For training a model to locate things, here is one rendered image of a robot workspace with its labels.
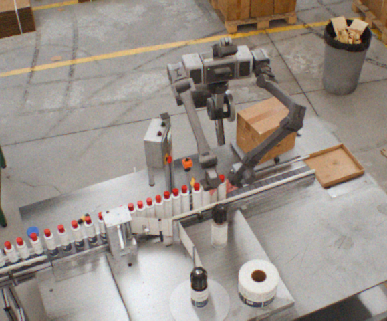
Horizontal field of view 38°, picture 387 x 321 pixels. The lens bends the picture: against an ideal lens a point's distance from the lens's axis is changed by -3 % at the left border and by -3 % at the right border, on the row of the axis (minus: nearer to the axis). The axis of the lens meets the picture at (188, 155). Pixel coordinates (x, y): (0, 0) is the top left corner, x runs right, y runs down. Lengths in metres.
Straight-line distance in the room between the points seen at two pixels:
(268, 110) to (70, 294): 1.62
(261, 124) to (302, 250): 0.80
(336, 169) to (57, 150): 2.52
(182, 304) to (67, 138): 2.64
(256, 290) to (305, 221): 0.70
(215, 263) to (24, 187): 2.24
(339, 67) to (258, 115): 2.01
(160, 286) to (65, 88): 3.17
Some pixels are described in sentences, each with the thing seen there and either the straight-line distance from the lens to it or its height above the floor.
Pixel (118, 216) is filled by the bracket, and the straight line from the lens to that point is 2.98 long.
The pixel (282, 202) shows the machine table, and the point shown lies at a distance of 3.44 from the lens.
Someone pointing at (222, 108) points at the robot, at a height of 1.18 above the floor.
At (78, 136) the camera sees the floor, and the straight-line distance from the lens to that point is 5.19.
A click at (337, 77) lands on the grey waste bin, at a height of 0.21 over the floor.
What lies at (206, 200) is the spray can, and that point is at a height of 0.96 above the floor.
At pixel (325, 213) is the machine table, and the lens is 3.42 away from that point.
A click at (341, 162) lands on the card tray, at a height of 0.83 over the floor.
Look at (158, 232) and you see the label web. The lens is 3.14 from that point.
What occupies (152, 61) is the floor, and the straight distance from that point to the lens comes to 5.97.
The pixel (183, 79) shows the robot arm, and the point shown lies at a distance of 2.79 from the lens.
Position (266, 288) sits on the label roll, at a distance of 2.84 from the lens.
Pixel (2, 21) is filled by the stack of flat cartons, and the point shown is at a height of 0.21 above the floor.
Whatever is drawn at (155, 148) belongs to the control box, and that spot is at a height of 1.42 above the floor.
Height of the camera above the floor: 3.42
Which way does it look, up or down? 44 degrees down
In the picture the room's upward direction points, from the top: 3 degrees counter-clockwise
